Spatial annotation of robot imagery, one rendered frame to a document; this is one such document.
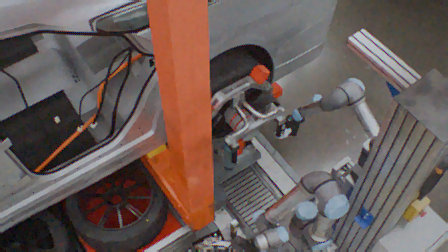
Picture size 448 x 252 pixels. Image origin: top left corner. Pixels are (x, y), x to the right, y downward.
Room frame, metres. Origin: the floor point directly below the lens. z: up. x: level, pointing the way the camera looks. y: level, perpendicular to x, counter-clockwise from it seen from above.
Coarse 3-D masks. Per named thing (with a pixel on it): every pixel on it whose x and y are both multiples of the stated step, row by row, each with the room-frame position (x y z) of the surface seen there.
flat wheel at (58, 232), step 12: (36, 216) 1.35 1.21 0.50; (48, 216) 1.35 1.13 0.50; (12, 228) 1.27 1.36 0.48; (24, 228) 1.34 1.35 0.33; (36, 228) 1.35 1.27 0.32; (48, 228) 1.27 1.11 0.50; (60, 228) 1.27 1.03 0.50; (0, 240) 1.19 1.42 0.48; (24, 240) 1.19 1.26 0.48; (36, 240) 1.20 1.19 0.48; (60, 240) 1.19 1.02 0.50
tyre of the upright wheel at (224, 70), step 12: (240, 48) 2.25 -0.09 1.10; (216, 60) 2.08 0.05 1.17; (228, 60) 2.08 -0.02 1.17; (240, 60) 2.09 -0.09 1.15; (252, 60) 2.15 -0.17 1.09; (216, 72) 1.98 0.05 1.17; (228, 72) 1.98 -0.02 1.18; (240, 72) 2.00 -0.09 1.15; (216, 84) 1.91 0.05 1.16; (228, 132) 1.96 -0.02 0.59
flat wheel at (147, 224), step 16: (112, 176) 1.67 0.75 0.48; (128, 176) 1.68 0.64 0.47; (144, 176) 1.68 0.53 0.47; (80, 192) 1.54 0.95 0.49; (112, 192) 1.57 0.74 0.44; (128, 192) 1.56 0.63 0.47; (160, 192) 1.54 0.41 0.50; (80, 208) 1.42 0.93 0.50; (96, 208) 1.43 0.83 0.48; (112, 208) 1.44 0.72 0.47; (128, 208) 1.44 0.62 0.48; (160, 208) 1.43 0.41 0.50; (80, 224) 1.30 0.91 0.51; (144, 224) 1.32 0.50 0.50; (160, 224) 1.37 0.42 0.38; (96, 240) 1.21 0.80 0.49; (112, 240) 1.20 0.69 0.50; (128, 240) 1.21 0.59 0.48; (144, 240) 1.26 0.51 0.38
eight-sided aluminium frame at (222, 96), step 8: (240, 80) 1.97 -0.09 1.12; (248, 80) 1.97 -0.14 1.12; (224, 88) 1.91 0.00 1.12; (232, 88) 1.92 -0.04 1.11; (240, 88) 1.91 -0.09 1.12; (248, 88) 1.93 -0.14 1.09; (256, 88) 1.97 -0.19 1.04; (264, 88) 2.01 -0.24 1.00; (272, 88) 2.04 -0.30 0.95; (216, 96) 1.86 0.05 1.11; (224, 96) 1.85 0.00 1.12; (232, 96) 1.87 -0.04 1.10; (216, 104) 1.82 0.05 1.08; (216, 112) 1.80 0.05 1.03; (264, 112) 2.02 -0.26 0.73; (256, 120) 1.99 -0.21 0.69; (224, 136) 1.90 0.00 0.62; (216, 144) 1.80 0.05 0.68
